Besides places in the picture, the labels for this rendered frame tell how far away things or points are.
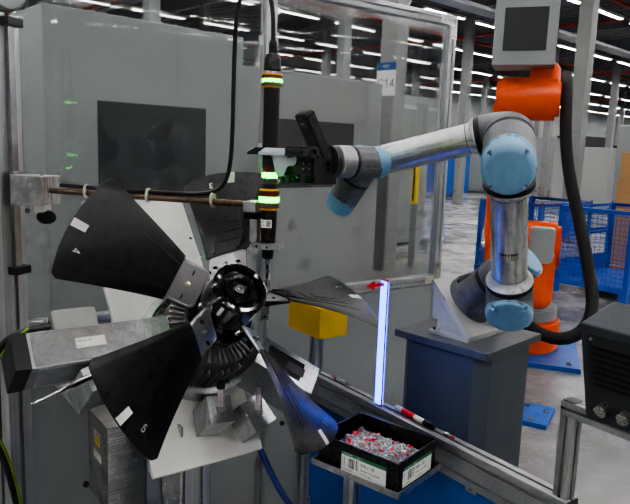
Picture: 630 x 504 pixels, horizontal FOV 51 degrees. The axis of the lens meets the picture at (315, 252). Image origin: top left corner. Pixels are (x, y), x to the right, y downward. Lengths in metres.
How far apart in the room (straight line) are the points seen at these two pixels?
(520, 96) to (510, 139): 3.74
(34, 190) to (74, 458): 0.87
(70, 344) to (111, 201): 0.29
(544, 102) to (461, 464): 3.93
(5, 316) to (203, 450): 0.64
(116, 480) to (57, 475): 0.48
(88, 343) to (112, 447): 0.39
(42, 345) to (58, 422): 0.78
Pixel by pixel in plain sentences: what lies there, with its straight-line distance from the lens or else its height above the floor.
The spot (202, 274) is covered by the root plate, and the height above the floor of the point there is 1.24.
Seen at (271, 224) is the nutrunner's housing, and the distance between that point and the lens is 1.40.
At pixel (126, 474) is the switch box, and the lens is 1.74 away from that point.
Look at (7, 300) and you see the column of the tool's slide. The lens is 1.82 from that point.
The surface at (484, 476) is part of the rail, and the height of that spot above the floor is 0.83.
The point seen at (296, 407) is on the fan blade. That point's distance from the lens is 1.32.
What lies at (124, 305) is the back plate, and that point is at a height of 1.14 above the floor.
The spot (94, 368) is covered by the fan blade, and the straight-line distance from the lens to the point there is 1.19.
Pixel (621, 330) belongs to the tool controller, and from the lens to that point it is 1.21.
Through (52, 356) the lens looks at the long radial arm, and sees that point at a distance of 1.36.
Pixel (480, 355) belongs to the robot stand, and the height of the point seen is 0.99.
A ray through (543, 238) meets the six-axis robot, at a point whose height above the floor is 0.92.
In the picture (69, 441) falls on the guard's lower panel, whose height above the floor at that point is 0.62.
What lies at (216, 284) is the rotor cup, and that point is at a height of 1.23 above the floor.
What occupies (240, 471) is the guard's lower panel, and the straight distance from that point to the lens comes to 2.48.
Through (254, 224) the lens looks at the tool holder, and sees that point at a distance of 1.42.
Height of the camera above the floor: 1.51
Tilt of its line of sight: 9 degrees down
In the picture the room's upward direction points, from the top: 2 degrees clockwise
